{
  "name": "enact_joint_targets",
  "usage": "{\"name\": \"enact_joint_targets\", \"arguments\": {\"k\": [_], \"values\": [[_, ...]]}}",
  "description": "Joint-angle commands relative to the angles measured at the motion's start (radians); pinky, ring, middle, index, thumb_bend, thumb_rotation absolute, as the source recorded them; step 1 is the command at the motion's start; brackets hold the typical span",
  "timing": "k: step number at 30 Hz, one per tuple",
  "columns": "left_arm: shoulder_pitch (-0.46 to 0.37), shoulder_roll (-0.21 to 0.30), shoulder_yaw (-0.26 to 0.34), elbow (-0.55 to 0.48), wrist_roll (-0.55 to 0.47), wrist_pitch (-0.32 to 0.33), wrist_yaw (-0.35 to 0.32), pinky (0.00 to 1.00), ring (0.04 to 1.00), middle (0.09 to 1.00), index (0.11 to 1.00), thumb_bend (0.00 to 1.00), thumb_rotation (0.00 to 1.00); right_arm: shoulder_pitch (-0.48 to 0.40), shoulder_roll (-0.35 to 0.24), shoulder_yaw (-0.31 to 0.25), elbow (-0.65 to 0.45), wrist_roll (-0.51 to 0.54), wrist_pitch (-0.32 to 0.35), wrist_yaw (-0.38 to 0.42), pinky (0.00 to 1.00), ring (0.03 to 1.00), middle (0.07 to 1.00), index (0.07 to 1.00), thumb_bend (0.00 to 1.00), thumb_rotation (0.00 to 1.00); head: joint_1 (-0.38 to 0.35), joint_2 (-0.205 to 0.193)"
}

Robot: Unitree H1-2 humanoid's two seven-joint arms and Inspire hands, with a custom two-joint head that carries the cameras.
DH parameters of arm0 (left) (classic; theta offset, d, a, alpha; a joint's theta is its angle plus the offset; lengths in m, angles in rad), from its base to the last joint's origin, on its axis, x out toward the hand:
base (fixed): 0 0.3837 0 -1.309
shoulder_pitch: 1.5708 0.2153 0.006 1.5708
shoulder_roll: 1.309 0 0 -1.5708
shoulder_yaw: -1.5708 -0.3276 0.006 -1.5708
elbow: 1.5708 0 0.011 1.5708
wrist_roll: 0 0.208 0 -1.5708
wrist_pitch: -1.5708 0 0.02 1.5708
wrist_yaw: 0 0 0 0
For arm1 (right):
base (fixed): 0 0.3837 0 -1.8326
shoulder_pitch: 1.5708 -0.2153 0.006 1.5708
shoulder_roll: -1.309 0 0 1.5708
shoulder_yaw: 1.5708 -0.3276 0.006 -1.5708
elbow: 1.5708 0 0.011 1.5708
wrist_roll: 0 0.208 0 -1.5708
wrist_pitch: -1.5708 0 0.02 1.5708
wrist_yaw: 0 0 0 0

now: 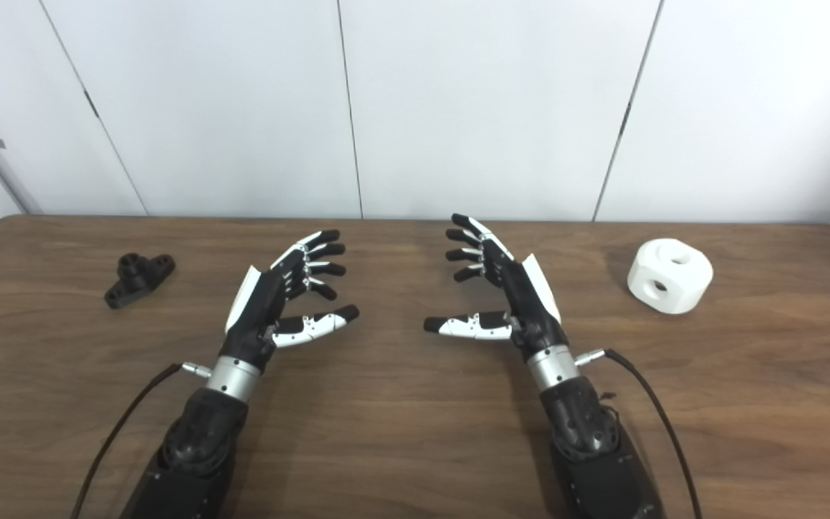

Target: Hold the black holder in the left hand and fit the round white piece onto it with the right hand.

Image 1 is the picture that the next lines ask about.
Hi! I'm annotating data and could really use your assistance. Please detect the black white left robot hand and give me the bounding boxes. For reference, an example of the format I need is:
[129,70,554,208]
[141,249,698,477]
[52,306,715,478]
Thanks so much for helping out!
[219,229,360,372]

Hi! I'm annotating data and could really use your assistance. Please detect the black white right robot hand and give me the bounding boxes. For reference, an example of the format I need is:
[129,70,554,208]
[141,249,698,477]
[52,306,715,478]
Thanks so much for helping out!
[424,213,571,361]

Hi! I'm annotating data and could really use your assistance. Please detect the black flanged holder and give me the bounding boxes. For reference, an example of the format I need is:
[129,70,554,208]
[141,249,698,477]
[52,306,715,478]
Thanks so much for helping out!
[104,252,177,310]

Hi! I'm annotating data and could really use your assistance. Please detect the round white holed piece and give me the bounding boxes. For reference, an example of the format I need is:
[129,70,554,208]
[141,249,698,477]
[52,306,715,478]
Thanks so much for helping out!
[627,238,715,315]

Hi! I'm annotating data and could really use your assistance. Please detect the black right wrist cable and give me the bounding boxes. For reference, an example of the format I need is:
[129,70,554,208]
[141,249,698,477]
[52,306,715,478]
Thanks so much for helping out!
[575,348,704,519]

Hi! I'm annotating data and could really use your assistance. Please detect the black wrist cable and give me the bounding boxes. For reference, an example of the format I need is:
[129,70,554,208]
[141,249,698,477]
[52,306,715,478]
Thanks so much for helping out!
[71,363,212,519]
[575,348,704,519]

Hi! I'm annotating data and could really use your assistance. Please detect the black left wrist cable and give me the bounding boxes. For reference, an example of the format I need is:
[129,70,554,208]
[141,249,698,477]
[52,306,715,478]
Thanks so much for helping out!
[71,363,212,519]

